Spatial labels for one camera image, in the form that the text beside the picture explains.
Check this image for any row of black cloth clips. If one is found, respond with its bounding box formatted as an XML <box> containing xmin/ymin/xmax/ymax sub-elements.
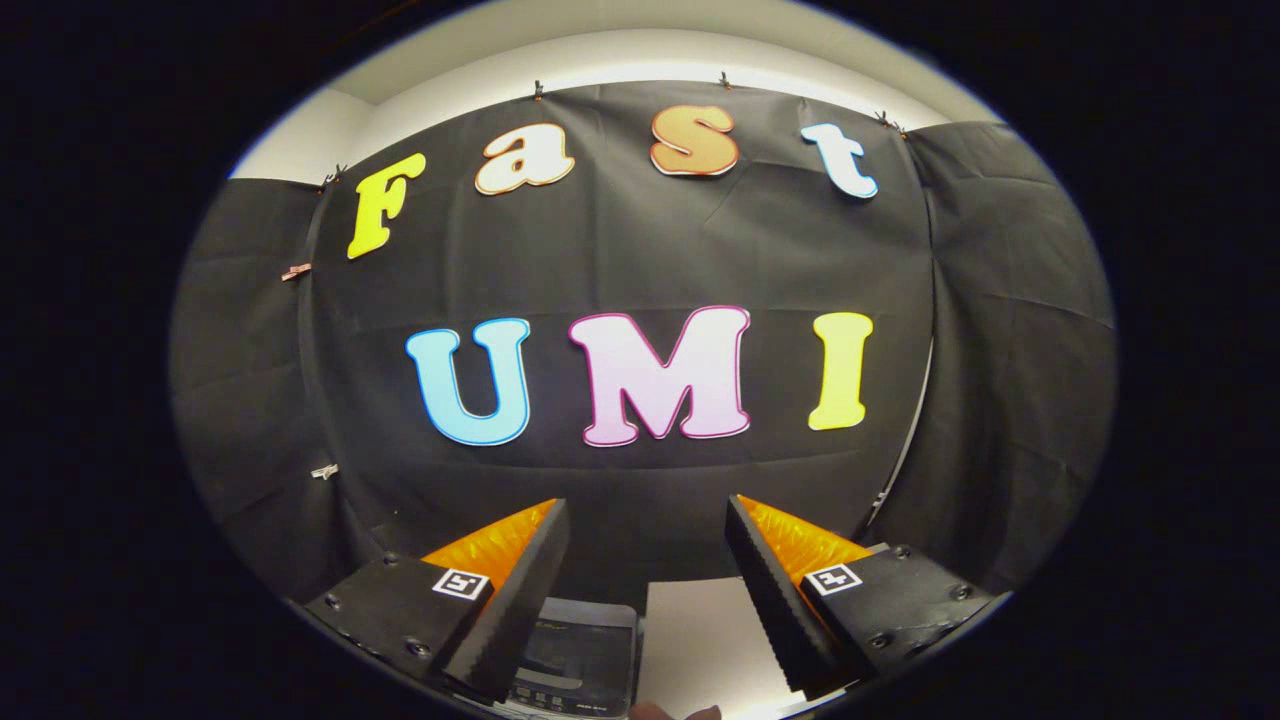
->
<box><xmin>318</xmin><ymin>70</ymin><xmax>906</xmax><ymax>191</ymax></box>

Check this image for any black backdrop cloth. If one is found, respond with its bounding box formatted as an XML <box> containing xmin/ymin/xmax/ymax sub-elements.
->
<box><xmin>168</xmin><ymin>80</ymin><xmax>1119</xmax><ymax>611</ymax></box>

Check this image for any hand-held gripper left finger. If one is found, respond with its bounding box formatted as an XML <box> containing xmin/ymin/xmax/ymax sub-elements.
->
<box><xmin>303</xmin><ymin>497</ymin><xmax>571</xmax><ymax>704</ymax></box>

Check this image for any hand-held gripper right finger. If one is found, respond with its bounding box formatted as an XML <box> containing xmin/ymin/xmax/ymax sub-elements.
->
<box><xmin>724</xmin><ymin>493</ymin><xmax>996</xmax><ymax>701</ymax></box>

